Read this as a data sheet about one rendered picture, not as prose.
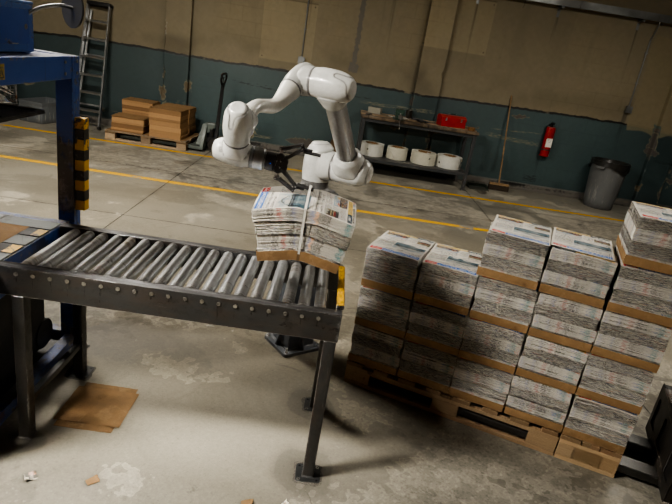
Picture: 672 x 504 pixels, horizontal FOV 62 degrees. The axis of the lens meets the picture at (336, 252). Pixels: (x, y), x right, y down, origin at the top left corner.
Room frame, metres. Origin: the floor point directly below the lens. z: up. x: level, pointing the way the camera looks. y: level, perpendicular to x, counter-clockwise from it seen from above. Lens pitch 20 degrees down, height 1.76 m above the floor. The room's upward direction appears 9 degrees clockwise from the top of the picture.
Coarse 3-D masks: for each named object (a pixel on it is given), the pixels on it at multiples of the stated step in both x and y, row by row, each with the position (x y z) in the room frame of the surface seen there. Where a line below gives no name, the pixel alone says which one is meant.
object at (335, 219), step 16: (320, 192) 2.31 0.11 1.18; (320, 208) 2.11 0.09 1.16; (336, 208) 2.18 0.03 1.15; (352, 208) 2.25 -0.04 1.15; (320, 224) 2.07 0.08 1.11; (336, 224) 2.07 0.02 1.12; (352, 224) 2.08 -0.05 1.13; (320, 240) 2.07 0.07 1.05; (336, 240) 2.07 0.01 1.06; (320, 256) 2.08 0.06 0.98; (336, 256) 2.08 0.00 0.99
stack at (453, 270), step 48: (384, 240) 2.88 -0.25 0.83; (432, 288) 2.61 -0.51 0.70; (480, 288) 2.54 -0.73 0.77; (384, 336) 2.68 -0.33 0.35; (432, 336) 2.60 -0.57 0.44; (480, 336) 2.51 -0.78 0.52; (528, 336) 2.45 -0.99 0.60; (576, 336) 2.38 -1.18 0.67; (480, 384) 2.49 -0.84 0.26; (528, 384) 2.43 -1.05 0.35; (576, 384) 2.36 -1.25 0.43; (528, 432) 2.40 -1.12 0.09
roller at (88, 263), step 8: (112, 240) 2.32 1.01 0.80; (120, 240) 2.37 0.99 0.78; (104, 248) 2.22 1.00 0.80; (112, 248) 2.28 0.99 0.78; (88, 256) 2.11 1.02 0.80; (96, 256) 2.13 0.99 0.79; (104, 256) 2.19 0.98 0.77; (80, 264) 2.02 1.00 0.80; (88, 264) 2.05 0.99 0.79; (96, 264) 2.11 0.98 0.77
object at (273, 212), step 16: (272, 192) 2.25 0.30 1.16; (288, 192) 2.25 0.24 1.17; (256, 208) 2.07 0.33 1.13; (272, 208) 2.06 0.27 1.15; (288, 208) 2.06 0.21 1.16; (256, 224) 2.07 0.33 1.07; (272, 224) 2.07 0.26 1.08; (288, 224) 2.07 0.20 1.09; (272, 240) 2.07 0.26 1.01; (288, 240) 2.07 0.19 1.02
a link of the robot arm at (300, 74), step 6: (300, 66) 2.63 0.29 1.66; (306, 66) 2.62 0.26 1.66; (312, 66) 2.62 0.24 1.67; (288, 72) 2.62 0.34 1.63; (294, 72) 2.59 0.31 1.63; (300, 72) 2.58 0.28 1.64; (306, 72) 2.58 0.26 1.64; (288, 78) 2.56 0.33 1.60; (294, 78) 2.56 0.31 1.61; (300, 78) 2.57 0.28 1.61; (306, 78) 2.56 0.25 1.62; (300, 84) 2.57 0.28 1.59; (306, 84) 2.56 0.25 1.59; (300, 90) 2.56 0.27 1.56; (306, 90) 2.58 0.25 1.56
